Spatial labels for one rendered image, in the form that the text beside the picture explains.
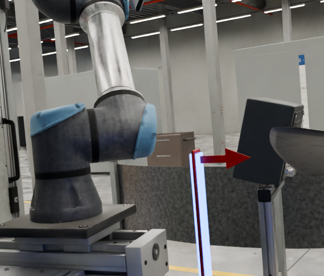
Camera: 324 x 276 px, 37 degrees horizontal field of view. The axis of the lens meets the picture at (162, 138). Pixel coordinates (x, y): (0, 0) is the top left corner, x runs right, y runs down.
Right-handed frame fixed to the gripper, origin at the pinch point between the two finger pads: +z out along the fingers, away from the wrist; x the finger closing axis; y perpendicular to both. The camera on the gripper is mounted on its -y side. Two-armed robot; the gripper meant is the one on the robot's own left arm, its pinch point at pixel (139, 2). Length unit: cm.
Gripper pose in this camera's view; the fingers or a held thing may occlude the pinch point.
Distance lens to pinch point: 87.1
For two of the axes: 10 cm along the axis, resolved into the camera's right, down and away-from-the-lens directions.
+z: 0.8, 10.0, 0.5
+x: -3.5, 0.8, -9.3
